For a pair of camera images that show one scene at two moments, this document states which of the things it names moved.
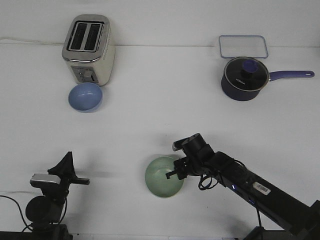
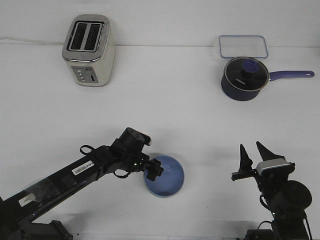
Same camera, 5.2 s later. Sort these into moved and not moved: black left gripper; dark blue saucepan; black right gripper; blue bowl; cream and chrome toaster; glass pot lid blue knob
Moved: blue bowl; black left gripper; black right gripper
Not moved: dark blue saucepan; cream and chrome toaster; glass pot lid blue knob
